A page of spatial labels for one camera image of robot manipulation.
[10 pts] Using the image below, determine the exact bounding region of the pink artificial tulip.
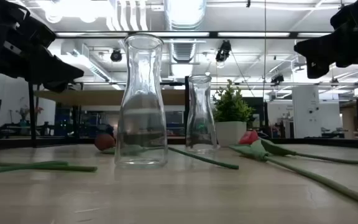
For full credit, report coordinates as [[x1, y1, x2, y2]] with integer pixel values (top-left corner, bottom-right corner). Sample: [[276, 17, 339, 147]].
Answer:
[[259, 132, 358, 166]]

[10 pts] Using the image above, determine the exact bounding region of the black overhead frame beam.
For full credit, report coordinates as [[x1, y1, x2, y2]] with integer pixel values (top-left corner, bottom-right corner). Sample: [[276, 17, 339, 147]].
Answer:
[[54, 30, 333, 39]]

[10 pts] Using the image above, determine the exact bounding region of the black ceiling spot lamp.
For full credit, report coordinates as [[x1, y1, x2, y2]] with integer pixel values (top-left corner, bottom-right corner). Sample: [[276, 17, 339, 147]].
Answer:
[[109, 49, 123, 62], [215, 39, 232, 63], [270, 73, 285, 86]]

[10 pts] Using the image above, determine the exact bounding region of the distant vase with flowers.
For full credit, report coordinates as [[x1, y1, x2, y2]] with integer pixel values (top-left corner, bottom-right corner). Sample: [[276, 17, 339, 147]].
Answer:
[[16, 105, 45, 129]]

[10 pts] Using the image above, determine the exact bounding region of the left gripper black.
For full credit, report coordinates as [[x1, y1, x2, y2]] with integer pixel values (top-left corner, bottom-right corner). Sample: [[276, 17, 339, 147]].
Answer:
[[0, 0, 85, 93]]

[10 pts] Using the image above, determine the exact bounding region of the dark red artificial tulip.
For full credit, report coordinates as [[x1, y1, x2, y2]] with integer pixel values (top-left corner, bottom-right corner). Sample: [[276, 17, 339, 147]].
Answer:
[[94, 133, 240, 170]]

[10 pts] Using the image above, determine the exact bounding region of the silver ventilation duct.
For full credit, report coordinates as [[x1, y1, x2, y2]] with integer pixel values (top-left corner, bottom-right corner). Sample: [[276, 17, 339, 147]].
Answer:
[[165, 0, 208, 63]]

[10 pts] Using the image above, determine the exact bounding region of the green plant in white pot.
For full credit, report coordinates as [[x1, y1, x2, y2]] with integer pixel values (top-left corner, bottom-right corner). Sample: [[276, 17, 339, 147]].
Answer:
[[212, 79, 256, 148]]

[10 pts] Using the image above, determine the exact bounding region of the small clear glass vase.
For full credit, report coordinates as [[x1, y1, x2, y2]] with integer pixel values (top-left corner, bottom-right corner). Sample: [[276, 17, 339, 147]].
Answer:
[[185, 74, 219, 154]]

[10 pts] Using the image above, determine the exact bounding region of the large clear glass vase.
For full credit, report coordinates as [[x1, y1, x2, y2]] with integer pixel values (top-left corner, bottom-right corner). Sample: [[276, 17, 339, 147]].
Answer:
[[114, 32, 169, 169]]

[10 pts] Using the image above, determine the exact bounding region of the black table edge rail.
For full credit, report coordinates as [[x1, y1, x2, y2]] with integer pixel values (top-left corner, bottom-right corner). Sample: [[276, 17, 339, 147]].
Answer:
[[0, 136, 358, 151]]

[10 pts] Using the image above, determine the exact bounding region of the orange artificial tulip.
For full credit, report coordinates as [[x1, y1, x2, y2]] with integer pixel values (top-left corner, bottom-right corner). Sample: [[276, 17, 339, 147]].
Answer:
[[0, 166, 98, 175]]

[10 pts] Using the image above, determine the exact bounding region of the thin hanging cable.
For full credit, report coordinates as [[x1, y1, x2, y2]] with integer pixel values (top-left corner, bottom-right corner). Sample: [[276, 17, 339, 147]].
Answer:
[[263, 0, 267, 91]]

